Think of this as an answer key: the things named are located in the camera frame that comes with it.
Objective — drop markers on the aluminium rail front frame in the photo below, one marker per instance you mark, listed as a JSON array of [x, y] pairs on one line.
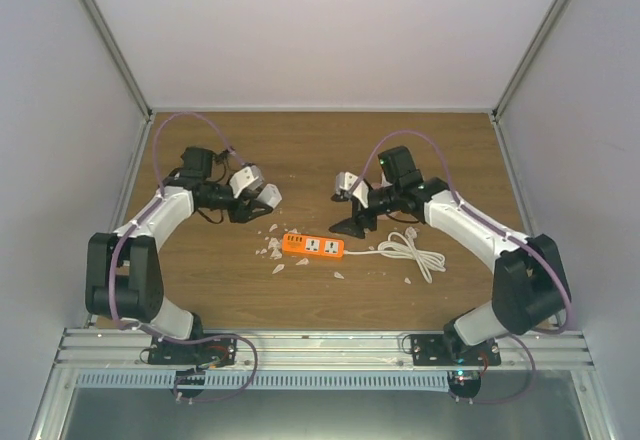
[[291, 350]]

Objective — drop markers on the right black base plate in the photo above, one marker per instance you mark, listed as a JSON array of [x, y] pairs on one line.
[[432, 349]]

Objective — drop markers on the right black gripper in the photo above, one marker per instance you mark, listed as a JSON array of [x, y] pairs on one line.
[[358, 214]]

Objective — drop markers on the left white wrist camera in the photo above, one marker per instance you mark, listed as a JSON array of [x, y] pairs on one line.
[[247, 178]]

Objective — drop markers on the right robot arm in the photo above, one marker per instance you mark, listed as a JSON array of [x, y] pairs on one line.
[[529, 282]]

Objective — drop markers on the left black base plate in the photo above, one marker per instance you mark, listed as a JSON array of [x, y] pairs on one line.
[[211, 354]]

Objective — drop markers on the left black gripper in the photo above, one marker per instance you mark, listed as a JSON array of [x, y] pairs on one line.
[[241, 212]]

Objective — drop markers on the white USB charger plug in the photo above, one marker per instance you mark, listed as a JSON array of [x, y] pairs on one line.
[[269, 196]]

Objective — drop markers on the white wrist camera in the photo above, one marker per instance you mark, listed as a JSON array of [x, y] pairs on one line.
[[247, 178], [358, 189]]

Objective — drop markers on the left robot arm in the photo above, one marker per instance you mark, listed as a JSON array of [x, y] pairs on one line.
[[123, 274]]

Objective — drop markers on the aluminium corner post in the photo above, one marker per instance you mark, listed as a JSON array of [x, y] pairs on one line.
[[108, 40], [550, 20]]

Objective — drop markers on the grey slotted cable duct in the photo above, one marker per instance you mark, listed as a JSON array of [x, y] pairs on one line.
[[267, 380]]

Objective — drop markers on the left aluminium corner post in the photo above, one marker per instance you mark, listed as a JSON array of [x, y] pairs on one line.
[[108, 40]]

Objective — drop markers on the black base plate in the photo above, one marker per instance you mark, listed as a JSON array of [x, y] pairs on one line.
[[211, 354], [432, 349]]

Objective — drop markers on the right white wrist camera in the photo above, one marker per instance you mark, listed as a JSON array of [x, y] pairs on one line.
[[358, 189]]

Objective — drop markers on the right aluminium corner post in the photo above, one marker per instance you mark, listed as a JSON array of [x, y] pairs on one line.
[[550, 20]]

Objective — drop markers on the orange power strip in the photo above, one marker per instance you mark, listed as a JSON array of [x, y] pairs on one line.
[[296, 243]]

